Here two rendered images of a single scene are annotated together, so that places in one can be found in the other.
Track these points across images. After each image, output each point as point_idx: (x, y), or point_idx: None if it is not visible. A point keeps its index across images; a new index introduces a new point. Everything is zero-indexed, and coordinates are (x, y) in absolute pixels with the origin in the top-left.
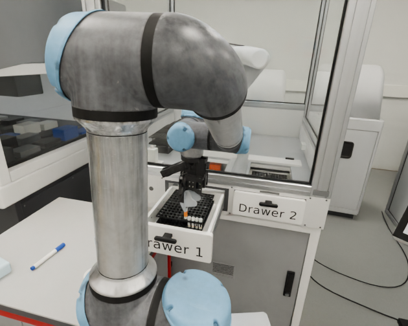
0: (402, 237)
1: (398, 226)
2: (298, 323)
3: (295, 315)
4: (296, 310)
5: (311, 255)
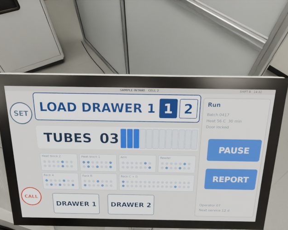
0: (25, 223)
1: (13, 211)
2: (43, 227)
3: (35, 228)
4: (32, 227)
5: None
